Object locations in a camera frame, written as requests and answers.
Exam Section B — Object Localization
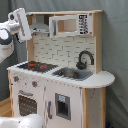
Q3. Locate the black toy stovetop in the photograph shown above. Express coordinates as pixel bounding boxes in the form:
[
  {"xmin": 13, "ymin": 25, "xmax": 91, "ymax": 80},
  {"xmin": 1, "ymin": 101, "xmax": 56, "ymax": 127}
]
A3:
[{"xmin": 20, "ymin": 61, "xmax": 56, "ymax": 73}]

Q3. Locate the grey range hood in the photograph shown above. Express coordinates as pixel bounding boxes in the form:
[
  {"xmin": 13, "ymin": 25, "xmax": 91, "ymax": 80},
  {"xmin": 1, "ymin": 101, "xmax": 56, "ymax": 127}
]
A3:
[{"xmin": 30, "ymin": 14, "xmax": 51, "ymax": 33}]

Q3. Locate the right red stove knob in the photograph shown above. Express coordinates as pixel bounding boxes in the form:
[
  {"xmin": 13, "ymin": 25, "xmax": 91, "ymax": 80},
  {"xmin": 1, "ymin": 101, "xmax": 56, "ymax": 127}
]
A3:
[{"xmin": 32, "ymin": 81, "xmax": 38, "ymax": 87}]

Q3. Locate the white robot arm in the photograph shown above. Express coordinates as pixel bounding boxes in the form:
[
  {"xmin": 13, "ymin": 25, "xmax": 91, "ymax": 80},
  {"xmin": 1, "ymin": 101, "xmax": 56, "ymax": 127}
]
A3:
[{"xmin": 0, "ymin": 8, "xmax": 44, "ymax": 128}]

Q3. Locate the black toy faucet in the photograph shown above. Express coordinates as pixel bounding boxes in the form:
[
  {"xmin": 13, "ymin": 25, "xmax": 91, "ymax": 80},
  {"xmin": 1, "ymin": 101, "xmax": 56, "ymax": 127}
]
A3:
[{"xmin": 76, "ymin": 50, "xmax": 94, "ymax": 70}]

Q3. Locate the red stove knob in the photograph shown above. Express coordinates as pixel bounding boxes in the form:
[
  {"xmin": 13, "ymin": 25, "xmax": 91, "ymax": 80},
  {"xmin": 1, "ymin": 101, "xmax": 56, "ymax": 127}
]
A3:
[
  {"xmin": 32, "ymin": 81, "xmax": 38, "ymax": 87},
  {"xmin": 13, "ymin": 76, "xmax": 19, "ymax": 82}
]

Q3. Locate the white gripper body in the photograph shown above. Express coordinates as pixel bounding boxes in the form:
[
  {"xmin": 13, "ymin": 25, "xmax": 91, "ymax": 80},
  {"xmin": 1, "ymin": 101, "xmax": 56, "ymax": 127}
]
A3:
[{"xmin": 8, "ymin": 8, "xmax": 31, "ymax": 43}]

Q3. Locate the grey toy sink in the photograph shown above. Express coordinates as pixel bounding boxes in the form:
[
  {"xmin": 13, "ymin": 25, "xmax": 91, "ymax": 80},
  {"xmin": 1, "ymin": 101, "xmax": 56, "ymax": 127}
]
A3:
[{"xmin": 53, "ymin": 67, "xmax": 92, "ymax": 81}]

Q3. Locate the white cabinet door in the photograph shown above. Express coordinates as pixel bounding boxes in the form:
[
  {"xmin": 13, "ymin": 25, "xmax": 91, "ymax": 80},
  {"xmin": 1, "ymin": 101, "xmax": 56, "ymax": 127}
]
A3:
[{"xmin": 46, "ymin": 84, "xmax": 81, "ymax": 128}]

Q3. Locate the wooden toy kitchen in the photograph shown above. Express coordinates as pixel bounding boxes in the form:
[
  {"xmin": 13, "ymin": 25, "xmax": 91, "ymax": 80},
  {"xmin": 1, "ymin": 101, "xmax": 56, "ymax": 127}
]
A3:
[{"xmin": 8, "ymin": 10, "xmax": 115, "ymax": 128}]

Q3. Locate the left red stove knob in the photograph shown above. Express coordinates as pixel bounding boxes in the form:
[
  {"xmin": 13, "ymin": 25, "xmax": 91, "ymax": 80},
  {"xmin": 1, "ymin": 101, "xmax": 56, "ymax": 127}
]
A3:
[{"xmin": 13, "ymin": 76, "xmax": 19, "ymax": 82}]

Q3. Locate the white oven door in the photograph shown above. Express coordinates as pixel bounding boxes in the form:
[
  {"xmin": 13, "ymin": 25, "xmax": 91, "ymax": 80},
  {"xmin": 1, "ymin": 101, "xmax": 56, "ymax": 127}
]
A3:
[{"xmin": 18, "ymin": 90, "xmax": 37, "ymax": 116}]

